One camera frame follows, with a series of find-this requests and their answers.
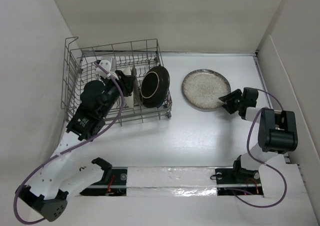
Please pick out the cream divided dish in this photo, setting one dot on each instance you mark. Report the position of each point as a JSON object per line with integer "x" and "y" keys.
{"x": 130, "y": 99}

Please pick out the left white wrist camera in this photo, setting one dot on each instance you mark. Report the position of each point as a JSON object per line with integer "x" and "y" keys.
{"x": 107, "y": 67}

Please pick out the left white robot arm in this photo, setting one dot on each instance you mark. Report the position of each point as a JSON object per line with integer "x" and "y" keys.
{"x": 44, "y": 194}

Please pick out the grey deer pattern plate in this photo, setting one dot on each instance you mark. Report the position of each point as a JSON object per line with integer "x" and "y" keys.
{"x": 136, "y": 91}

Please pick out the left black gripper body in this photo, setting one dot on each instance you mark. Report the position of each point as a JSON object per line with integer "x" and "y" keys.
{"x": 113, "y": 91}

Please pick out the speckled round plate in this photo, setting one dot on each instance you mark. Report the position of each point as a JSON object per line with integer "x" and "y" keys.
{"x": 203, "y": 88}

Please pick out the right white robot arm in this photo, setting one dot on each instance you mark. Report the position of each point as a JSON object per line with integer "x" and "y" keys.
{"x": 272, "y": 131}

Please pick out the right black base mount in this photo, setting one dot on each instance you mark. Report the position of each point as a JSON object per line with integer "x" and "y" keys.
{"x": 237, "y": 180}

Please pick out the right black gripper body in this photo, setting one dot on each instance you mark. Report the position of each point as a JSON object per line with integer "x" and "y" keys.
{"x": 242, "y": 103}

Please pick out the cream plate brown rim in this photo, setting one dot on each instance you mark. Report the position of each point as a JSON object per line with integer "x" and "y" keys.
{"x": 154, "y": 87}

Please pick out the grey wire dish rack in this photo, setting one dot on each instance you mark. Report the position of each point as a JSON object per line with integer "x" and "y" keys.
{"x": 79, "y": 69}

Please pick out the blue leaf shaped plate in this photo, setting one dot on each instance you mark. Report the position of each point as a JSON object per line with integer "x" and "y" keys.
{"x": 164, "y": 103}

